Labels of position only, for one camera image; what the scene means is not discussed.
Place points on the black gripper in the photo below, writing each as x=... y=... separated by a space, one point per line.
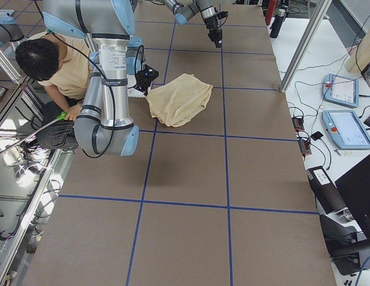
x=142 y=80
x=211 y=24

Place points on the beige long-sleeve printed shirt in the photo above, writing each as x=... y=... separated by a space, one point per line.
x=179 y=101

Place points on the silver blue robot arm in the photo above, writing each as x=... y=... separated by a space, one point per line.
x=183 y=13
x=104 y=125

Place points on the black water bottle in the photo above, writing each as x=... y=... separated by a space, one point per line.
x=277 y=23

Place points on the red bottle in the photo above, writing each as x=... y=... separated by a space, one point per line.
x=270 y=11

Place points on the seated person beige shirt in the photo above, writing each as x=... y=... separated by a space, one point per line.
x=59 y=64

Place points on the upper orange black adapter box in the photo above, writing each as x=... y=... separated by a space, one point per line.
x=298 y=124

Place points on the orange black adapter box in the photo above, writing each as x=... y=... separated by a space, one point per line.
x=298 y=124
x=304 y=145

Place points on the upper teach pendant tablet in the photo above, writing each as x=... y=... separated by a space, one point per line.
x=341 y=90

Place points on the teach pendant tablet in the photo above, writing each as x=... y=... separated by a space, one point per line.
x=341 y=90
x=346 y=130

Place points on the lower orange black adapter box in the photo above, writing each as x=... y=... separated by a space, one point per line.
x=304 y=145

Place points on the small black square device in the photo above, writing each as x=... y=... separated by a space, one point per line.
x=316 y=136

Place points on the wooden beam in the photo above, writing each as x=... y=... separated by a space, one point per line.
x=360 y=57

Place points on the lower teach pendant tablet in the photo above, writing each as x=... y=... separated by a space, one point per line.
x=346 y=130

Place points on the black cylinder device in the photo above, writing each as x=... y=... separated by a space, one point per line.
x=324 y=190

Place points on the black monitor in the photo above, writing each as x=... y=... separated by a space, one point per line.
x=354 y=189

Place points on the aluminium frame post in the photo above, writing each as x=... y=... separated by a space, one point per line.
x=306 y=39

